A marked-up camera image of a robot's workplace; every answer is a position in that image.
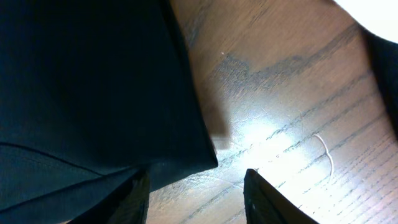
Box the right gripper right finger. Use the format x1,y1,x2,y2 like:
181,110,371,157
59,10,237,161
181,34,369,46
243,169,317,224

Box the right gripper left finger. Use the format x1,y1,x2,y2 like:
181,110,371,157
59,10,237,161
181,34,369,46
68,169,150,224

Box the black leggings with red waistband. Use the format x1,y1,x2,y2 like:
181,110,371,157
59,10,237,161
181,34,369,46
1,0,218,223

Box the black shirt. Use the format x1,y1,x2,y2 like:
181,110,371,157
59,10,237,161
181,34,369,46
361,26,397,138

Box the white shirt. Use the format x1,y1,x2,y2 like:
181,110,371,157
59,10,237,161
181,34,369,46
334,0,397,43

